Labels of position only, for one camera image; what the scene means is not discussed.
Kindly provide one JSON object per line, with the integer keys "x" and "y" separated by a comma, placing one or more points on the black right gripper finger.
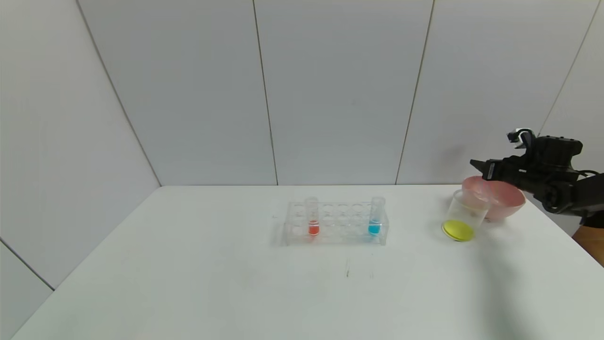
{"x": 478, "y": 167}
{"x": 507, "y": 174}

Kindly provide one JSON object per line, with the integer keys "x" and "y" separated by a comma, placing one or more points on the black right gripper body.
{"x": 492, "y": 170}

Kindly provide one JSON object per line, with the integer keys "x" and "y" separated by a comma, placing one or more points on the test tube with blue liquid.
{"x": 374, "y": 229}

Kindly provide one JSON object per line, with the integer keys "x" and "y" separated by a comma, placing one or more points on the clear plastic beaker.
{"x": 460, "y": 229}

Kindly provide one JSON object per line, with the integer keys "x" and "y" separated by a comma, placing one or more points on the clear acrylic test tube rack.
{"x": 339, "y": 226}

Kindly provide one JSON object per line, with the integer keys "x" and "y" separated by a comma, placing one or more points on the test tube with red liquid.
{"x": 314, "y": 229}

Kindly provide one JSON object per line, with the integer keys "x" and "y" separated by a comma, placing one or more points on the pink bowl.
{"x": 507, "y": 203}

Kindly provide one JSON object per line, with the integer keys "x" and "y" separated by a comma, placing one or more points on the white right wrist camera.
{"x": 520, "y": 137}

